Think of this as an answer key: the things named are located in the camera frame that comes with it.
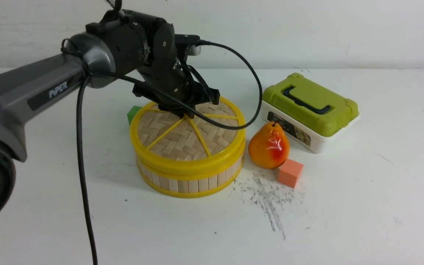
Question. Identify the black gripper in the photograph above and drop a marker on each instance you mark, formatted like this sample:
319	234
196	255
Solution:
167	77

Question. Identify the yellow bamboo steamer lid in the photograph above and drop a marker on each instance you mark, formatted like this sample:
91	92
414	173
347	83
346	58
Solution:
172	150

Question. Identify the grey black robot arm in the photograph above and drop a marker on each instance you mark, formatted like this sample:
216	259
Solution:
112	48

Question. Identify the bamboo steamer base yellow rim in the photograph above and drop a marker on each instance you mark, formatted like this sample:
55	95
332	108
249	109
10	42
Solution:
192	185

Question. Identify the green lid white storage box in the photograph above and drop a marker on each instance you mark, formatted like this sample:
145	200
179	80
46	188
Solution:
313	115

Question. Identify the green cube block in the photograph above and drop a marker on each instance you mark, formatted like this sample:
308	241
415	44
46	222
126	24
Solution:
132	112

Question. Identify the orange yellow toy pear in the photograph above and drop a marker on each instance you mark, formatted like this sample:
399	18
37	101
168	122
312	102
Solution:
269	147

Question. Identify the orange cube block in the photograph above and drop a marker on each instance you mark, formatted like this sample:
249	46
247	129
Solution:
289	173

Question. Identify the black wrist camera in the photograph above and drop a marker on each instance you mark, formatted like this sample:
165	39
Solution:
187	45

